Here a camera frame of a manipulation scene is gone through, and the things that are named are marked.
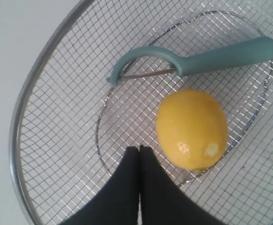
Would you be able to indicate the yellow lemon with sticker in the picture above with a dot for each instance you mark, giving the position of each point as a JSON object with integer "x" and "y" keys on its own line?
{"x": 191, "y": 129}

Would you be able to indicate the teal handled peeler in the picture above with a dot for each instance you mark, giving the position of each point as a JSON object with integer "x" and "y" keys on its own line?
{"x": 254, "y": 51}

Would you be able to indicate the oval wire mesh basket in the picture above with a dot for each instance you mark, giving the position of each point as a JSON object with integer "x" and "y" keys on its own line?
{"x": 70, "y": 128}

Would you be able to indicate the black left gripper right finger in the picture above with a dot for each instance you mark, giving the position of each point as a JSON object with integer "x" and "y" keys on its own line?
{"x": 162, "y": 202}

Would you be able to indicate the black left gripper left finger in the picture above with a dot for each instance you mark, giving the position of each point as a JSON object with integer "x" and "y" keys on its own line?
{"x": 117, "y": 202}

